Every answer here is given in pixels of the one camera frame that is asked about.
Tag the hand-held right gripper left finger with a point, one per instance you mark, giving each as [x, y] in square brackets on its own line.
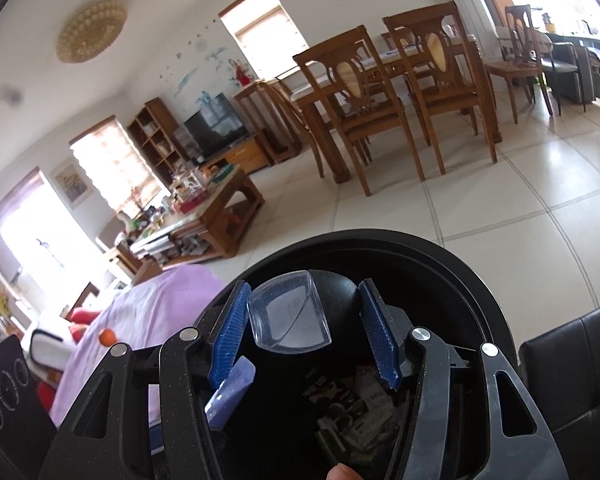
[230, 330]

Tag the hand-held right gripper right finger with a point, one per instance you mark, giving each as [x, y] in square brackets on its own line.
[380, 335]

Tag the purple packet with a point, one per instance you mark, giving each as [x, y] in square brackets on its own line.
[235, 385]

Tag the clear ribbed plastic lid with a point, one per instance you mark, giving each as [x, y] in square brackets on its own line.
[290, 320]

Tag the black trash bin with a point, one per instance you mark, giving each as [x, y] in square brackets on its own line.
[430, 270]

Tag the person's right hand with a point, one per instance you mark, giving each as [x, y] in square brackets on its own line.
[345, 472]

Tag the purple cloth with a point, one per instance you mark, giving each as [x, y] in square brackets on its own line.
[155, 305]

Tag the red pillow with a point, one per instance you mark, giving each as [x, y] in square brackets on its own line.
[85, 320]

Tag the orange tangerine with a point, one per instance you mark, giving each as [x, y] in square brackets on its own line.
[107, 337]

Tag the wooden coffee table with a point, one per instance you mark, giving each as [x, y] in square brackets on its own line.
[220, 200]

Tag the wooden television stand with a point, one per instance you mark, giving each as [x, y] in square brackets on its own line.
[245, 155]

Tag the black leather chair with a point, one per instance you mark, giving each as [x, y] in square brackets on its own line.
[580, 360]

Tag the black television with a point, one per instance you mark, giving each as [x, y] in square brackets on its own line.
[215, 125]

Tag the wooden bookshelf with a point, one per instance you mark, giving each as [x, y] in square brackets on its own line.
[155, 135]

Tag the wooden dining chair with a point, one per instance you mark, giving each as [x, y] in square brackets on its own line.
[292, 115]
[360, 120]
[445, 95]
[517, 67]

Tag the framed sunflower picture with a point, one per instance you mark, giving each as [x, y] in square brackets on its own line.
[71, 183]

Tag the tall wooden side stand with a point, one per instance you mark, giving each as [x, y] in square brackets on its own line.
[260, 110]

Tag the red flower vase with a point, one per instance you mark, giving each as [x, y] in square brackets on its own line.
[242, 72]

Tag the wooden dining table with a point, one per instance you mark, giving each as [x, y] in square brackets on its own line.
[390, 60]

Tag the grey armchair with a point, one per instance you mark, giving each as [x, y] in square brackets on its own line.
[565, 67]

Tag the round gold ceiling lamp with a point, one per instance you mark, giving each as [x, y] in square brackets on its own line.
[92, 32]

